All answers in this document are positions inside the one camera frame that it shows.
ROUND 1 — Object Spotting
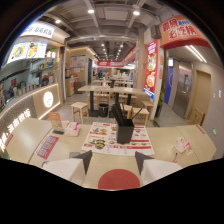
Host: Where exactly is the black chopsticks holder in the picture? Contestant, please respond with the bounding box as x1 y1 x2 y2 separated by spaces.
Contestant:
115 118 135 145

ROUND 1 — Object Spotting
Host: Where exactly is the red QR code sticker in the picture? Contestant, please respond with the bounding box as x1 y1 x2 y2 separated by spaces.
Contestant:
36 134 60 160

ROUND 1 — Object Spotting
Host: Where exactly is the pink tissue pack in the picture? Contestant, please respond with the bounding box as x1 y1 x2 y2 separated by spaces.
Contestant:
63 121 81 137

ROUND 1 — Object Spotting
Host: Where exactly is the orange table sign stand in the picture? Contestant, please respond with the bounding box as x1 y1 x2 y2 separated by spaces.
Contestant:
48 112 64 131

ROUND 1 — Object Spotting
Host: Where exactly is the laminated food menu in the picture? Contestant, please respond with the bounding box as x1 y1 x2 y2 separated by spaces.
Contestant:
80 121 156 157

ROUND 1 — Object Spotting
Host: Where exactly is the wooden stool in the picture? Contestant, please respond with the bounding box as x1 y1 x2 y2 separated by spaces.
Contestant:
131 107 150 127
141 100 155 118
70 101 91 125

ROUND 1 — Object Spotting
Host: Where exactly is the black chopstick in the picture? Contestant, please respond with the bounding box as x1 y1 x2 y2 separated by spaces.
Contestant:
131 107 144 122
111 103 125 127

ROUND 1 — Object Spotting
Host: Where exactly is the black trash bin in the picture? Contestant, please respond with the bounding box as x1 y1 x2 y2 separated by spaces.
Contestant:
98 102 110 118

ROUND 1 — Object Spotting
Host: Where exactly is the wooden service counter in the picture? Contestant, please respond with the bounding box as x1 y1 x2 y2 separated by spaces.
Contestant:
0 83 62 148

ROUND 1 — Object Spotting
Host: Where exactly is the long wooden dining table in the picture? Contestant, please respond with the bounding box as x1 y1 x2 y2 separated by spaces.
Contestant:
77 84 148 118

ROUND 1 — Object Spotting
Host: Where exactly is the red vertical food poster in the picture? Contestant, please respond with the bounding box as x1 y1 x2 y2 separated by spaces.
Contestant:
143 39 160 100

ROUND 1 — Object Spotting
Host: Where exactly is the red hanging banner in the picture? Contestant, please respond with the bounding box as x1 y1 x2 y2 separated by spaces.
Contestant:
96 60 124 68

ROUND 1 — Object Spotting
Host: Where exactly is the illuminated food menu board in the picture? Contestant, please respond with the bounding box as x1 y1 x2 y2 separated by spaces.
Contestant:
6 41 48 65

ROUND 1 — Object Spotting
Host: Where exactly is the orange overhead shop sign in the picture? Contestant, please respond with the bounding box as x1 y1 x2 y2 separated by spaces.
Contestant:
159 14 212 51

